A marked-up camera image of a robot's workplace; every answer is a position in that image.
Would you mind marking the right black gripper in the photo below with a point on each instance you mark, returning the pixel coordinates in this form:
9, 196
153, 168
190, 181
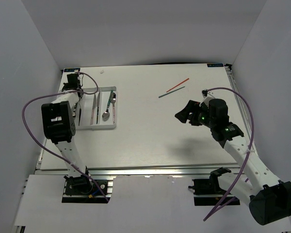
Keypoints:
183, 115

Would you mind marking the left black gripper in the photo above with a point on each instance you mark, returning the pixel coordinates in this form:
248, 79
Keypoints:
65, 86

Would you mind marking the pink handled knife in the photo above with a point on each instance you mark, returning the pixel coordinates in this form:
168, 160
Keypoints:
93, 110

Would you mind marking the long orange chopstick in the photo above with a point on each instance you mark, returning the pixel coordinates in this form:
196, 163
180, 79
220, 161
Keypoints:
182, 82

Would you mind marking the pink handled spoon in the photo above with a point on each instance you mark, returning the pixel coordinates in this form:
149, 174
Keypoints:
113, 101

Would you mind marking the green handled spoon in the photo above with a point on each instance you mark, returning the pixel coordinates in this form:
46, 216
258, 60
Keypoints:
106, 114

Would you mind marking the green handled fork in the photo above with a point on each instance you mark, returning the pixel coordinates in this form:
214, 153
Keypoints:
74, 110

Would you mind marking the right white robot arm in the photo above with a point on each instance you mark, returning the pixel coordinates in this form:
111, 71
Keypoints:
267, 197

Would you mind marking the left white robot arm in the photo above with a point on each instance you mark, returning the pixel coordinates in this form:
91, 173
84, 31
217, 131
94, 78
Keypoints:
59, 126

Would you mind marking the white utensil tray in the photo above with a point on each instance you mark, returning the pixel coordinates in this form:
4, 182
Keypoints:
87, 102

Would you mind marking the right blue corner label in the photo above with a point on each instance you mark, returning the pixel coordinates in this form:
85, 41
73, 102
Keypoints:
215, 65

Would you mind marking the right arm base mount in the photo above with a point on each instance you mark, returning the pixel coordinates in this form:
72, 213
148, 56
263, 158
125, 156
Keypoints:
207, 191

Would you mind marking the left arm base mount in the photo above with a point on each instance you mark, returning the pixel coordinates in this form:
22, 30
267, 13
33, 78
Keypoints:
83, 190

